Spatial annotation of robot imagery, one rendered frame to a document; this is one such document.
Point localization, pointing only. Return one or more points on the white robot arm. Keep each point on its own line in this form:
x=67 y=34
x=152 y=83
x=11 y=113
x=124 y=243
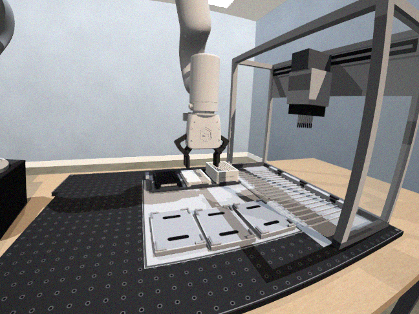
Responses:
x=200 y=71

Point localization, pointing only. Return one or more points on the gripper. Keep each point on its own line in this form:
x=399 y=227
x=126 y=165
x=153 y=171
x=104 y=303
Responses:
x=202 y=132

